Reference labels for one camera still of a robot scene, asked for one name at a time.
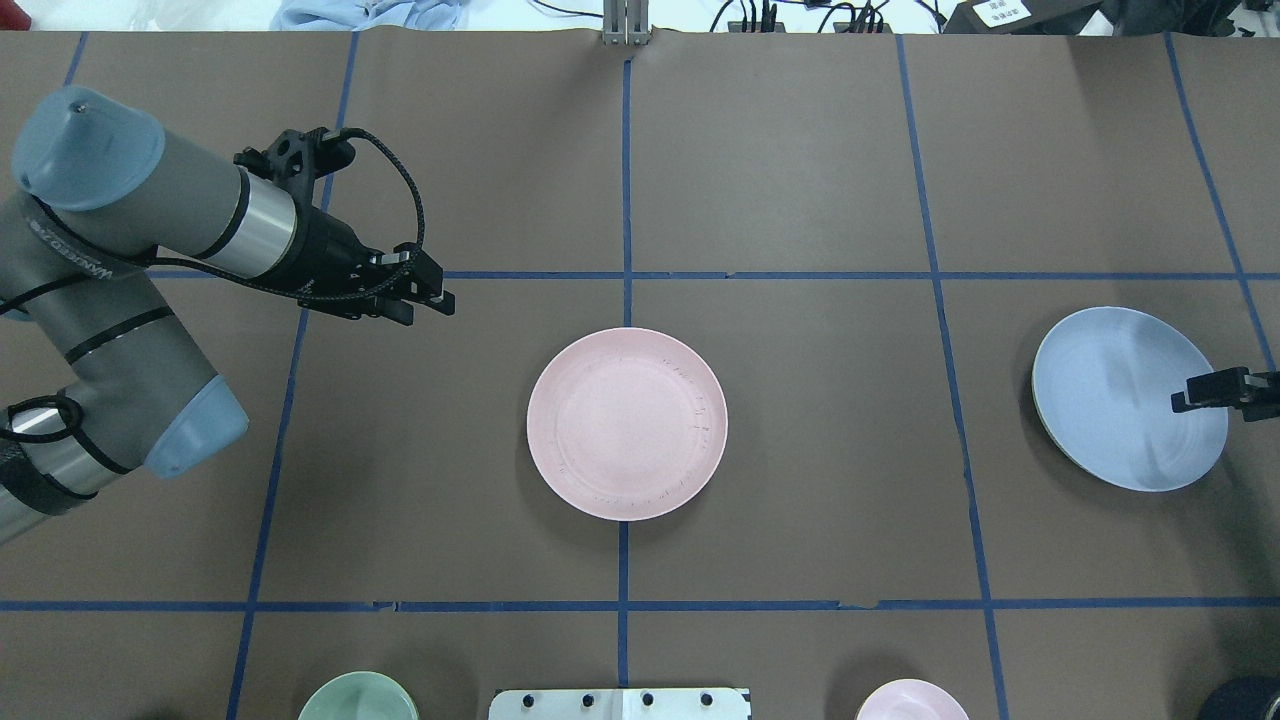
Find dark blue pot with lid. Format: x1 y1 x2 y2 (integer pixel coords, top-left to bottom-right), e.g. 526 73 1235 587
1196 676 1279 719

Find green bowl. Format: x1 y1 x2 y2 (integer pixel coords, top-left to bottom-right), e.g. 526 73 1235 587
297 671 420 719

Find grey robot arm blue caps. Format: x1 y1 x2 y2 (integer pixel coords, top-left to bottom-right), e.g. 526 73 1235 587
3 85 456 542

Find pink bowl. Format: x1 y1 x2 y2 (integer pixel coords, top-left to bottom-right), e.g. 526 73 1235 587
854 678 969 720

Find black box with label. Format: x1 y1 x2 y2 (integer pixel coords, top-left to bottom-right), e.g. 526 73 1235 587
942 1 1103 36

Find light blue cloth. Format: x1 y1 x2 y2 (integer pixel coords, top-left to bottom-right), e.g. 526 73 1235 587
269 1 465 32

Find pink plate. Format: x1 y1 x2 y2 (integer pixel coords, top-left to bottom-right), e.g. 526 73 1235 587
525 327 730 521

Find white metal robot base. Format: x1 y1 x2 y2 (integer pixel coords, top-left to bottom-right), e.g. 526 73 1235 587
486 687 753 719

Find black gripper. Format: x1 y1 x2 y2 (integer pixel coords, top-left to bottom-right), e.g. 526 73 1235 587
233 128 456 325

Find black cable bundle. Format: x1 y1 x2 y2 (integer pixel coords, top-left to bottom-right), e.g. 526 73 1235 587
530 0 946 35

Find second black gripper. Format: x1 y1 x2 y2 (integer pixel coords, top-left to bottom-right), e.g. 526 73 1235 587
1171 366 1279 421

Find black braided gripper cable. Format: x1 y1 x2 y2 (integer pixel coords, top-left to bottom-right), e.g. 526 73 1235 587
0 127 428 322

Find blue plate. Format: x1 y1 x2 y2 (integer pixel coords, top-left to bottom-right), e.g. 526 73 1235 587
1030 306 1229 493

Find grey metal clamp bracket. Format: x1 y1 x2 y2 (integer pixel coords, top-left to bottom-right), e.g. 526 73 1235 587
602 0 652 47

